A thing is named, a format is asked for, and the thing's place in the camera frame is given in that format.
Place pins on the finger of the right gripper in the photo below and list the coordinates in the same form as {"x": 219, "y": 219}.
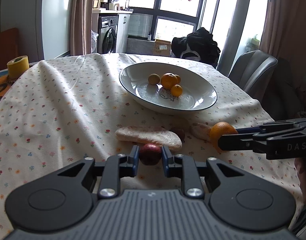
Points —
{"x": 241, "y": 142}
{"x": 250, "y": 129}

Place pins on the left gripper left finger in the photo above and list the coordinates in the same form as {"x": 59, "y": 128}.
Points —
{"x": 114, "y": 168}

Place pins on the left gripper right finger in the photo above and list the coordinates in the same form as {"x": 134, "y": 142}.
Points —
{"x": 183, "y": 167}

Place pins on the dark red plum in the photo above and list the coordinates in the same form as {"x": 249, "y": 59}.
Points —
{"x": 150, "y": 154}

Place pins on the small orange tangerine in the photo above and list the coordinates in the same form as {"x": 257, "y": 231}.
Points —
{"x": 178, "y": 78}
{"x": 176, "y": 90}

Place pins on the white kitchen cabinet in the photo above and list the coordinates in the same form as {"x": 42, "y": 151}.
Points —
{"x": 122, "y": 28}

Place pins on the grey leather chair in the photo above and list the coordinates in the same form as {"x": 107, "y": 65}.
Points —
{"x": 252, "y": 72}

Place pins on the white oval plate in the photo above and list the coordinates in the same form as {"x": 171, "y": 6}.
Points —
{"x": 198, "y": 94}

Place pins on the floral white tablecloth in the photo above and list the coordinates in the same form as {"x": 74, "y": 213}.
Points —
{"x": 66, "y": 109}

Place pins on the orange mandarin in plate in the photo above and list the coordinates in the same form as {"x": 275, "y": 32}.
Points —
{"x": 168, "y": 80}

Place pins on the green-brown kiwi fruit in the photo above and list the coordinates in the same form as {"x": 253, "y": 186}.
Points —
{"x": 154, "y": 79}

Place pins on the right brown curtain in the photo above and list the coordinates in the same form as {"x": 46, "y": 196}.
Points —
{"x": 284, "y": 33}

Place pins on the brown curtain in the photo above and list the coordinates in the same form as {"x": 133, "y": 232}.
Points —
{"x": 80, "y": 27}
{"x": 284, "y": 33}

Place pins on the black clothes pile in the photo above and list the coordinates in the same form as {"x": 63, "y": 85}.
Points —
{"x": 197, "y": 46}

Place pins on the cardboard box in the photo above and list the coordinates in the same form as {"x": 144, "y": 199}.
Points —
{"x": 162, "y": 48}

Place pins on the clear plastic bag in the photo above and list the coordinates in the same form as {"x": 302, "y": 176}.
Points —
{"x": 94, "y": 40}

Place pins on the silver washing machine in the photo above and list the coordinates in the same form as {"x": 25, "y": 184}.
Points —
{"x": 107, "y": 30}

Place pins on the yellow tape roll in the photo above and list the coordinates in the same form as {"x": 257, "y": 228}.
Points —
{"x": 17, "y": 66}

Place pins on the orange printed mat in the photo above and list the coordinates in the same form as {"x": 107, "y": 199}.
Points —
{"x": 5, "y": 85}

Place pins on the brown wooden chair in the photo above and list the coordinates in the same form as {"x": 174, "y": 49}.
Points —
{"x": 8, "y": 46}

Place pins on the white refrigerator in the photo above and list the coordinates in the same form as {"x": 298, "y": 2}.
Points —
{"x": 43, "y": 25}

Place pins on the left brown curtain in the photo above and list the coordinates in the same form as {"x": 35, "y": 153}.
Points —
{"x": 80, "y": 27}

